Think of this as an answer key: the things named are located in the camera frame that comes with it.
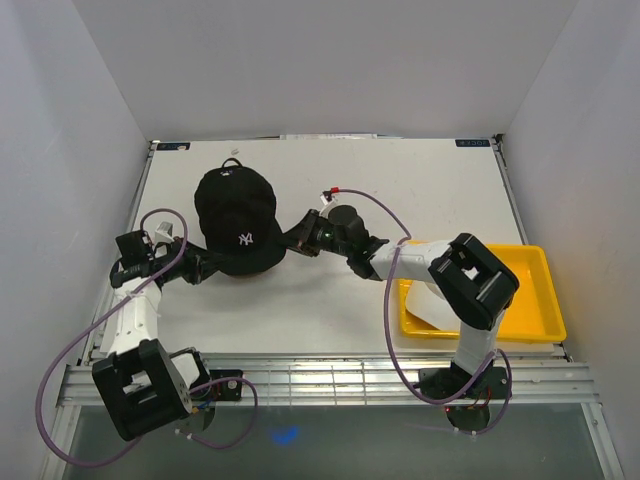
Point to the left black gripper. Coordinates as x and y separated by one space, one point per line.
201 263

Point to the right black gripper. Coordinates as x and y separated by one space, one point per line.
300 238

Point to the beige baseball cap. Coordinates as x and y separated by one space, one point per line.
263 274

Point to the black NY baseball cap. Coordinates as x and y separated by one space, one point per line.
236 208

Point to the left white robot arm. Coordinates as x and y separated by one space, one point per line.
142 385

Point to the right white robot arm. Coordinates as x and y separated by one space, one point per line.
475 284

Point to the left black corner label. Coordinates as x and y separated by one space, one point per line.
173 146

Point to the black corner label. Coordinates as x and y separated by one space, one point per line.
173 146
473 143

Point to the white baseball cap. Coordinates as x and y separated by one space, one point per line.
427 309

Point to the right black corner label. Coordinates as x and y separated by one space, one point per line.
473 143

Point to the yellow plastic tray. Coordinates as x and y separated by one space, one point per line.
534 315

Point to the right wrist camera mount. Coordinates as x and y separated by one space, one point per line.
329 201

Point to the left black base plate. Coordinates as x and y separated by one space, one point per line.
229 390

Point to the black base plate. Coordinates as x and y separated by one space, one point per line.
229 390
440 383

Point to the aluminium frame rail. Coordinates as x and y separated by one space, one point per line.
374 382

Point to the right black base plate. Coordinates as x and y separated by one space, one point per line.
440 383

